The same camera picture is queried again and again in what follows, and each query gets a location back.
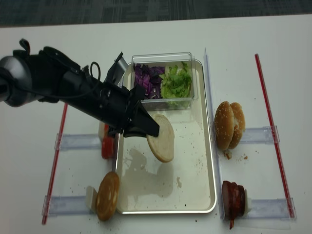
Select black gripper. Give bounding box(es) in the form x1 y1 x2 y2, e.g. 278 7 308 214
59 65 159 137

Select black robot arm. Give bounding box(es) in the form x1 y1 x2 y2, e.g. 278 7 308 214
0 39 159 137

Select back tomato slice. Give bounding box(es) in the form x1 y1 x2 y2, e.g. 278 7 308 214
103 124 109 137

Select tomato slice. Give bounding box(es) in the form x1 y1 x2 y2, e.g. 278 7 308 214
101 136 114 159
103 124 109 137

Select front tomato slice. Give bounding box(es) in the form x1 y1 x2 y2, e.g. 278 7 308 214
101 136 114 159

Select white tomato pusher block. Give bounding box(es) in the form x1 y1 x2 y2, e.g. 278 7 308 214
98 121 105 141

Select shredded green lettuce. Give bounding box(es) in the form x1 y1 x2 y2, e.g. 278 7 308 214
160 61 192 99

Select bread crumb pieces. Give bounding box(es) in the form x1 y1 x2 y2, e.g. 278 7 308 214
223 150 232 160

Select front meat patty slice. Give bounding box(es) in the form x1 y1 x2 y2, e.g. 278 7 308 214
222 180 238 218

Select white meat pusher block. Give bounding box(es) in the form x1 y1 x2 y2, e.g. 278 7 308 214
243 189 252 216

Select shredded purple cabbage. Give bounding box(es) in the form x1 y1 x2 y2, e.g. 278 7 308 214
133 63 165 99

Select clear plastic salad container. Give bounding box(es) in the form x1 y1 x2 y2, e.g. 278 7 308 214
130 52 198 111

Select remaining left bun half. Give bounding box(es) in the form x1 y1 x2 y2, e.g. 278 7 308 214
96 172 120 221

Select metal tray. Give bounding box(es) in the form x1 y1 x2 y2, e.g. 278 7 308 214
115 60 216 215

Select white bun pusher block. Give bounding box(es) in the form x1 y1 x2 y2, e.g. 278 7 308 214
85 186 98 213

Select left red straw strip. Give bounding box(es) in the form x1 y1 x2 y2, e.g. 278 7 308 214
41 104 68 225

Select red straw strip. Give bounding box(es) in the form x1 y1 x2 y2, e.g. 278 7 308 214
254 54 295 218
41 104 68 225

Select sesame bun top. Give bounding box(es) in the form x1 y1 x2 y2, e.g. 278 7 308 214
214 101 234 151

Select right red straw strip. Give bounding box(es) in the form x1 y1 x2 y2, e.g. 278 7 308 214
254 54 295 218

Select left clear divider wall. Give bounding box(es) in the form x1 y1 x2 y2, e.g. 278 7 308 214
112 134 120 172

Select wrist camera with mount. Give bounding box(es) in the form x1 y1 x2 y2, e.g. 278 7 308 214
105 52 128 85

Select upper left clear rail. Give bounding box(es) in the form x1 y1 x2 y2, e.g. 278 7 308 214
54 134 101 151

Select clear rail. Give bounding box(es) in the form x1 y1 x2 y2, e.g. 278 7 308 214
42 195 94 216
240 126 280 144
54 134 101 151
245 198 297 219

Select lower left clear rail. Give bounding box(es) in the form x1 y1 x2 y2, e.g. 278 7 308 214
42 195 94 216

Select upper right clear rail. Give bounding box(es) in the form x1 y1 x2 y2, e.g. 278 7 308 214
240 126 280 144

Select lower right clear rail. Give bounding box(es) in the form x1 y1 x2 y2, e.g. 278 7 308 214
245 198 297 219

